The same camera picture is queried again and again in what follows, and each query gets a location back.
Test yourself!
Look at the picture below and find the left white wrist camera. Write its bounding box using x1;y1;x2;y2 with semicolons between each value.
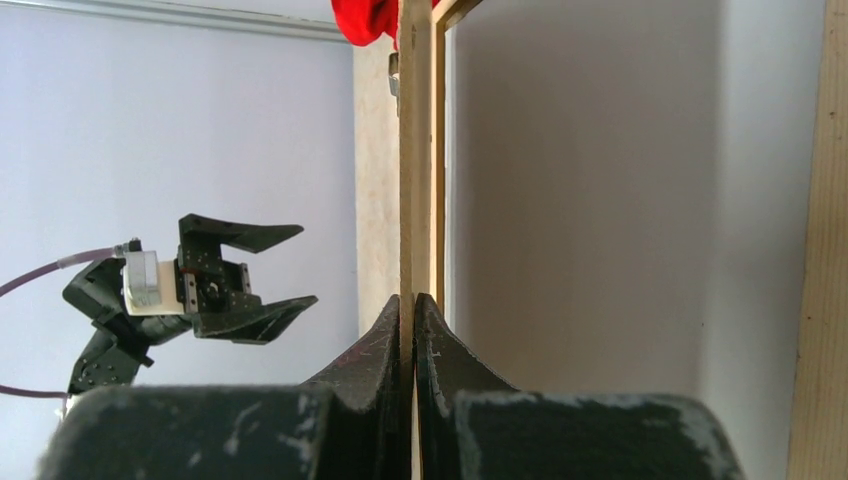
121;251;185;317

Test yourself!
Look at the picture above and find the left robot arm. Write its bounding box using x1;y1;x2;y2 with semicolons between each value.
62;214;317;396

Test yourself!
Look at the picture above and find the brown backing board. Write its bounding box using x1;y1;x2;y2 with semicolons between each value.
397;0;432;369

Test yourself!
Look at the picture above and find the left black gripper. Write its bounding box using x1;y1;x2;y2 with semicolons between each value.
175;214;318;345

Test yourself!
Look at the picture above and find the red crumpled cloth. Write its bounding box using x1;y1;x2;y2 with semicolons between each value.
331;0;401;51

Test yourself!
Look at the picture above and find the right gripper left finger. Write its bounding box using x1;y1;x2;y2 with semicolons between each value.
37;296;411;479

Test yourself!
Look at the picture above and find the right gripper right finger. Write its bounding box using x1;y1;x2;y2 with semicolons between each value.
415;294;744;479

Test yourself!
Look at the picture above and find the wooden picture frame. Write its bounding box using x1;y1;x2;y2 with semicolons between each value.
430;0;848;480

